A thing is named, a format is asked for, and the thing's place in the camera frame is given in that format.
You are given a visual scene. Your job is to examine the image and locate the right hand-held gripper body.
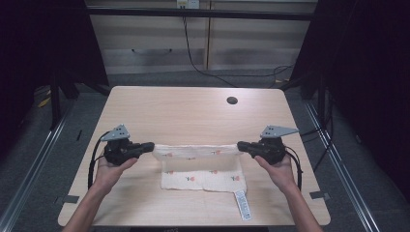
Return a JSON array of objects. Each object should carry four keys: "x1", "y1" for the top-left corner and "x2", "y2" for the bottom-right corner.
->
[{"x1": 250, "y1": 125, "x2": 300, "y2": 166}]

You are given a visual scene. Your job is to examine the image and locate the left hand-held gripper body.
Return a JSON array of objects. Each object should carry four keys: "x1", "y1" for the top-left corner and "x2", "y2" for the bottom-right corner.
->
[{"x1": 100, "y1": 124, "x2": 143, "y2": 166}]

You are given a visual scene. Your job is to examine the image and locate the white flower print cloth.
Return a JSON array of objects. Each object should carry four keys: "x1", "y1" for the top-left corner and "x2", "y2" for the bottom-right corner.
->
[{"x1": 152, "y1": 143, "x2": 253, "y2": 222}]

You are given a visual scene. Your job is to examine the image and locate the person's left hand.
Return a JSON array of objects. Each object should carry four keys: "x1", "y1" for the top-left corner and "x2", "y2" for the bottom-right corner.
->
[{"x1": 92, "y1": 156, "x2": 139, "y2": 195}]

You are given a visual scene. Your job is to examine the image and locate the person's right hand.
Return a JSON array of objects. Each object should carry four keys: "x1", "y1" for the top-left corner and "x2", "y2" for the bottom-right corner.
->
[{"x1": 253, "y1": 154, "x2": 300, "y2": 195}]

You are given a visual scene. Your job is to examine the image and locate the black metal stand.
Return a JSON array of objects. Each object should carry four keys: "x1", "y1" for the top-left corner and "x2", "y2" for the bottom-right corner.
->
[
  {"x1": 316, "y1": 72, "x2": 327, "y2": 125},
  {"x1": 48, "y1": 72, "x2": 63, "y2": 131}
]

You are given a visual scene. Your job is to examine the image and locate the black curtain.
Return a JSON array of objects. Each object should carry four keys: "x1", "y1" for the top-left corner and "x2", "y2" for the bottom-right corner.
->
[
  {"x1": 289, "y1": 0, "x2": 410, "y2": 201},
  {"x1": 0, "y1": 0, "x2": 110, "y2": 156}
]

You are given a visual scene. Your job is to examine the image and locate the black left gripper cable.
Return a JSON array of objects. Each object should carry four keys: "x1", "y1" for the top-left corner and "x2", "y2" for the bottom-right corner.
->
[{"x1": 87, "y1": 130, "x2": 112, "y2": 191}]

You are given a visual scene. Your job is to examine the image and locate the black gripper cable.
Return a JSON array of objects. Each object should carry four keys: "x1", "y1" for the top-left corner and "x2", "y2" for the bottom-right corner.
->
[
  {"x1": 87, "y1": 130, "x2": 112, "y2": 191},
  {"x1": 284, "y1": 145, "x2": 305, "y2": 191}
]

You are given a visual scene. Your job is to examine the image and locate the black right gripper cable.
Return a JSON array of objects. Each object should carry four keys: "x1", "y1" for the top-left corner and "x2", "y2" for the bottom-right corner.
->
[{"x1": 284, "y1": 145, "x2": 305, "y2": 191}]

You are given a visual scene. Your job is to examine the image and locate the black floor cables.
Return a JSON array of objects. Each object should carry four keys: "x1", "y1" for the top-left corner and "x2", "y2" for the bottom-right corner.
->
[{"x1": 300, "y1": 91, "x2": 335, "y2": 172}]

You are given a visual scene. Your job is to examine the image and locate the metal floor rail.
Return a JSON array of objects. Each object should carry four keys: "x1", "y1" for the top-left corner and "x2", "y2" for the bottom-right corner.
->
[
  {"x1": 0, "y1": 102, "x2": 75, "y2": 232},
  {"x1": 304, "y1": 101, "x2": 383, "y2": 232}
]

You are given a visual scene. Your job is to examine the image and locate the black cabinet handle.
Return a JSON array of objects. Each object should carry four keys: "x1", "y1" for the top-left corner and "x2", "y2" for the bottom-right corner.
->
[{"x1": 131, "y1": 47, "x2": 174, "y2": 55}]

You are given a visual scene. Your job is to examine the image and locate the long black wall cable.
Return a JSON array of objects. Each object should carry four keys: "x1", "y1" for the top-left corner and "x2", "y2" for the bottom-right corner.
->
[{"x1": 182, "y1": 15, "x2": 295, "y2": 89}]

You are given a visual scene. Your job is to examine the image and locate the black horizontal frame bar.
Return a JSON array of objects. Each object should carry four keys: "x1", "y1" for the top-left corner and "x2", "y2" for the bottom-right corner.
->
[{"x1": 86, "y1": 7, "x2": 314, "y2": 22}]

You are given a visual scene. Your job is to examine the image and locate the white wall outlet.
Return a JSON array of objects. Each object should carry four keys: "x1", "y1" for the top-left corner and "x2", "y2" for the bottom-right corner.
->
[{"x1": 176, "y1": 0, "x2": 201, "y2": 10}]

